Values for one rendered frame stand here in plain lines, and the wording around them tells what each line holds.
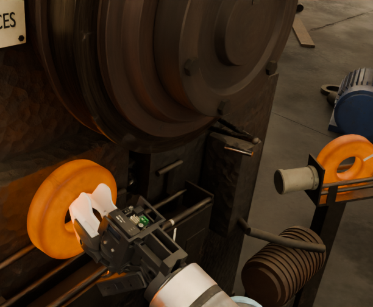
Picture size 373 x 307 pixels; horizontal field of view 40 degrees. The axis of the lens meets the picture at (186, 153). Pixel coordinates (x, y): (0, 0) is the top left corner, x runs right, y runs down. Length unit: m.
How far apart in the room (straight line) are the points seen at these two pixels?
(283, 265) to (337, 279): 0.86
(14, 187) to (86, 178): 0.11
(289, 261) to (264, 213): 1.05
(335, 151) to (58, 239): 0.70
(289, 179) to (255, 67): 0.46
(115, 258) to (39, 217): 0.12
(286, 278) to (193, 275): 0.56
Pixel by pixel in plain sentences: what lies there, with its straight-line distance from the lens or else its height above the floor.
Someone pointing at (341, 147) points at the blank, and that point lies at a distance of 1.25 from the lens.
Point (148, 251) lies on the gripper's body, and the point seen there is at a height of 0.85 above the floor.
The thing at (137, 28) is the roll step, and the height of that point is 1.12.
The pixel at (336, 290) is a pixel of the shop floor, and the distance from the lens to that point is 2.02.
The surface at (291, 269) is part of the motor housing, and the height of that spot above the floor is 0.52.
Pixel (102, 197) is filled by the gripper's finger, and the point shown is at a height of 0.86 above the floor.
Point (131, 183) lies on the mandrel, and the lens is 1.01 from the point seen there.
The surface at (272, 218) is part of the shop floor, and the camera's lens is 2.27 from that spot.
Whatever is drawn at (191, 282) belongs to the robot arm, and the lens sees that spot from 0.67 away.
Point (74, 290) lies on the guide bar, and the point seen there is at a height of 0.70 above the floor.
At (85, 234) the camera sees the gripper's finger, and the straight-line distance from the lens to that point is 0.75.
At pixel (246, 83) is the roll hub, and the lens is 0.81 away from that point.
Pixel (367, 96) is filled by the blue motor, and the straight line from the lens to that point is 2.90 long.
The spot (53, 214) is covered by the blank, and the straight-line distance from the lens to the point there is 0.76.
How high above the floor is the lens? 1.31
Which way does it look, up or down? 30 degrees down
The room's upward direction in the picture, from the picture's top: 7 degrees clockwise
